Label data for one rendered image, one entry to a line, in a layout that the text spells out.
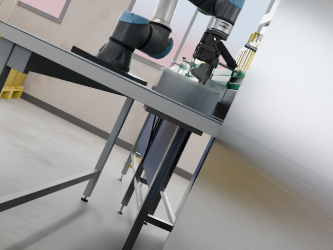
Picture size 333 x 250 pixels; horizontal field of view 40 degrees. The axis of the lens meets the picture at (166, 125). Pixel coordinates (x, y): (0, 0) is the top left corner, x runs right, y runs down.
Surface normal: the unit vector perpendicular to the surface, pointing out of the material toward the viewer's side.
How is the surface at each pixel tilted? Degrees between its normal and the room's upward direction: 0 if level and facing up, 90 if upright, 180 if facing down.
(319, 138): 90
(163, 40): 80
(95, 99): 90
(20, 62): 90
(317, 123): 90
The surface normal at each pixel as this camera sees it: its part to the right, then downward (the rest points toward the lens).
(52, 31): -0.14, 0.00
